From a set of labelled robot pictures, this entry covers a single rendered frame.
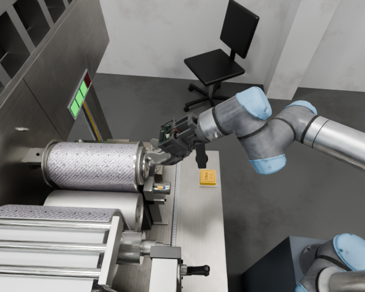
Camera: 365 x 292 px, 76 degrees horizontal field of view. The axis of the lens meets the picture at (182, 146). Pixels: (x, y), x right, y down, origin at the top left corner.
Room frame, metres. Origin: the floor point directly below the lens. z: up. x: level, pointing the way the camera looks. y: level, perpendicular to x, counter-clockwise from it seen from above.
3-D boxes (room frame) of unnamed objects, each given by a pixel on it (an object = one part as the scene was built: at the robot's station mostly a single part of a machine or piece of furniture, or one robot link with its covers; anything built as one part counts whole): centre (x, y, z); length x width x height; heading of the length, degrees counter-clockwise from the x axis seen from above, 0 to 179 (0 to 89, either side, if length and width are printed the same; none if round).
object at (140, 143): (0.37, 0.13, 1.25); 0.15 x 0.01 x 0.15; 178
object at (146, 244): (0.12, 0.05, 1.33); 0.06 x 0.03 x 0.03; 88
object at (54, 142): (0.38, 0.38, 1.25); 0.15 x 0.01 x 0.15; 178
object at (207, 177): (0.52, -0.11, 0.91); 0.07 x 0.07 x 0.02; 88
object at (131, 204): (0.26, 0.25, 1.17); 0.26 x 0.12 x 0.12; 88
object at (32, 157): (0.38, 0.42, 1.28); 0.06 x 0.05 x 0.02; 88
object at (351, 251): (0.16, -0.50, 1.07); 0.13 x 0.12 x 0.14; 132
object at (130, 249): (0.12, 0.11, 1.33); 0.06 x 0.06 x 0.06; 88
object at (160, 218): (0.34, 0.09, 1.05); 0.06 x 0.05 x 0.31; 88
